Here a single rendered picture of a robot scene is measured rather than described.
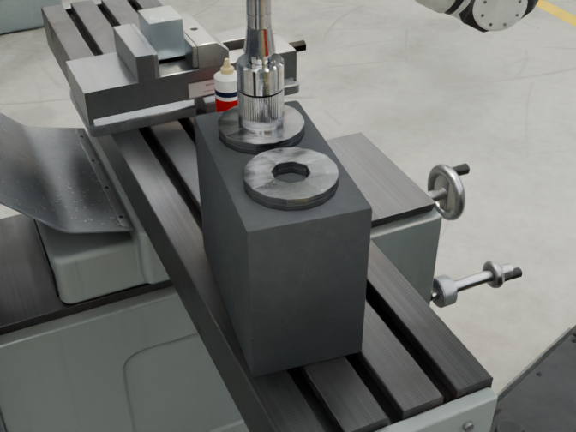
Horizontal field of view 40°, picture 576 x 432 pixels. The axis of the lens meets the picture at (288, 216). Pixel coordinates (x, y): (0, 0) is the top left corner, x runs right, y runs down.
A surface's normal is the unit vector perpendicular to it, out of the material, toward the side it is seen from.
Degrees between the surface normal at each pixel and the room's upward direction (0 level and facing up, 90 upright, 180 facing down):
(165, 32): 90
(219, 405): 90
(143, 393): 90
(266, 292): 90
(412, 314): 0
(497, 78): 0
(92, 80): 0
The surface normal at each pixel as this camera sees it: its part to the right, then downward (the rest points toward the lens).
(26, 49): 0.00, -0.81
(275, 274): 0.30, 0.56
